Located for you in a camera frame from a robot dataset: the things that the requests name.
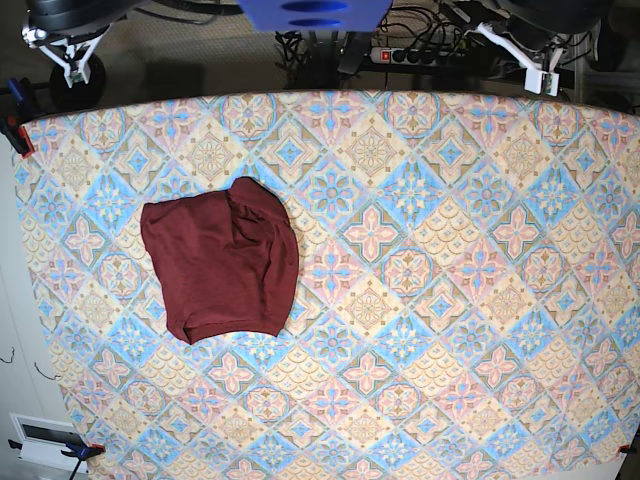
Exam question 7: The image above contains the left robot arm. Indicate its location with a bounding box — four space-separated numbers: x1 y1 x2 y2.
463 0 613 96

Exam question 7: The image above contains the dark red t-shirt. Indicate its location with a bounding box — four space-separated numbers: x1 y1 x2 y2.
140 177 299 344

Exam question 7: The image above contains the patterned tablecloth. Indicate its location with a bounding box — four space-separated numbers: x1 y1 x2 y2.
13 91 639 479

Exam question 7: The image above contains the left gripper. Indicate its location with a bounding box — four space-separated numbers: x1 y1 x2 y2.
464 20 568 95

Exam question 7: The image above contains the orange clamp lower right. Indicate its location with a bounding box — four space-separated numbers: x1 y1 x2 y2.
618 445 638 455

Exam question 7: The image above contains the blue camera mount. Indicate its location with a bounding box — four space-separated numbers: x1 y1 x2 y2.
238 0 392 32

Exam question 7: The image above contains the white power strip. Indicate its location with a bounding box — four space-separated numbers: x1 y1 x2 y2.
369 47 454 67

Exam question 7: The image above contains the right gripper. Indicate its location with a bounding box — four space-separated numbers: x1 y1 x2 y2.
22 24 109 85

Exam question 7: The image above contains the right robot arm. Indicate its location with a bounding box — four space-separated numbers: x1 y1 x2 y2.
22 0 244 88

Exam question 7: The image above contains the blue clamp lower left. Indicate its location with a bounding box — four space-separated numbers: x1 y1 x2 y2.
8 440 106 479

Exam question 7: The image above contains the white wall outlet box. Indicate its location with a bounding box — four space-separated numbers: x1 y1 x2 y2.
10 413 82 473

